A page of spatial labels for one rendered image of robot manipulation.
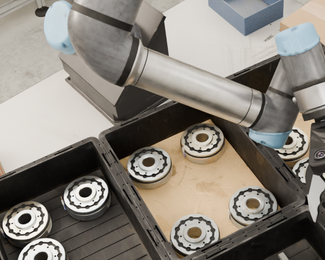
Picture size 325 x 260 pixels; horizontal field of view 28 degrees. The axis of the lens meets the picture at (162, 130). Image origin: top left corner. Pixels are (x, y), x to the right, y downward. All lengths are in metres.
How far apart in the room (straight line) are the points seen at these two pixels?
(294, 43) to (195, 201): 0.46
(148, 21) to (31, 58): 1.57
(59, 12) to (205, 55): 0.56
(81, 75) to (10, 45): 1.52
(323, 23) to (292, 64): 0.65
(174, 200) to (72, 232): 0.23
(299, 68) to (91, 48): 0.37
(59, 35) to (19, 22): 1.87
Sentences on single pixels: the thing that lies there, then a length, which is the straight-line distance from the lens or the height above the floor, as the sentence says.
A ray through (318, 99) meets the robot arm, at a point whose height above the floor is 1.17.
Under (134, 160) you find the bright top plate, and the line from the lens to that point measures 1.50.
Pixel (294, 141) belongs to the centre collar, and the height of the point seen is 0.87.
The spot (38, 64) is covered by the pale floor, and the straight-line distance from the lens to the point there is 3.15.
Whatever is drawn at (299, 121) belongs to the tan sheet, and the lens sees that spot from 1.59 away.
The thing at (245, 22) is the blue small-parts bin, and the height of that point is 0.75.
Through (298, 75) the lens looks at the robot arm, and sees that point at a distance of 1.17.
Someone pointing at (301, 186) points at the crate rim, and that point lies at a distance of 1.34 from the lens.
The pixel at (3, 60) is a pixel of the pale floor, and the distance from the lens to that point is 3.24.
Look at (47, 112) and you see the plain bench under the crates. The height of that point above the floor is 0.70.
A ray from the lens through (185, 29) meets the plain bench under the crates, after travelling 2.07.
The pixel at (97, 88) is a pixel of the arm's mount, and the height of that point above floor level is 0.80.
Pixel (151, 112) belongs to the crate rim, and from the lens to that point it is 1.49.
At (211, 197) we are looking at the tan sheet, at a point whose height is 0.83.
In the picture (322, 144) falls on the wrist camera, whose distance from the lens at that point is 1.14.
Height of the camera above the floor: 2.00
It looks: 48 degrees down
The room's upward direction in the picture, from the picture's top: 9 degrees counter-clockwise
